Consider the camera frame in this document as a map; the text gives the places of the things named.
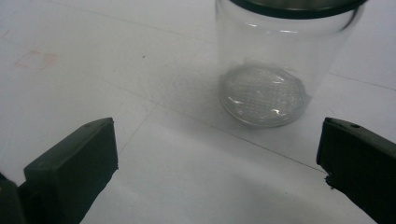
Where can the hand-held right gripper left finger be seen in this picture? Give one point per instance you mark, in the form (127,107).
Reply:
(71,161)

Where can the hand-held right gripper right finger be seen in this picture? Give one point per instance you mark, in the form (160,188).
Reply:
(361,161)

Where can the clear glass jar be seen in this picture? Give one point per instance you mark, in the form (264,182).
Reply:
(264,93)

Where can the round metal jar lid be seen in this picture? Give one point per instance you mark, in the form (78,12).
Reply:
(299,7)

